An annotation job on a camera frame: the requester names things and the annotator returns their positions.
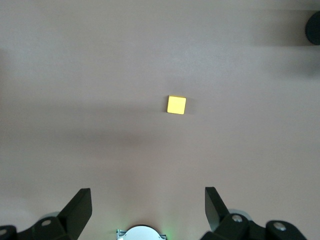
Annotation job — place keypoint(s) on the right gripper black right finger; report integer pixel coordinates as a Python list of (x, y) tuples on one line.
[(215, 210)]

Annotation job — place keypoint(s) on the yellow block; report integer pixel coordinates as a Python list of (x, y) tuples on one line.
[(176, 104)]

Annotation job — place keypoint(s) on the black round object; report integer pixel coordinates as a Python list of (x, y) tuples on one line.
[(314, 27)]

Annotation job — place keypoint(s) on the brown table cover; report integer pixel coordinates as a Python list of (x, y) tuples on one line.
[(75, 100)]

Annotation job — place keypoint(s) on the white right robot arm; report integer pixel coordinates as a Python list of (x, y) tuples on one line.
[(142, 233)]

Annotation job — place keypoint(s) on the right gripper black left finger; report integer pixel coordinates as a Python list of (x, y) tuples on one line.
[(75, 212)]

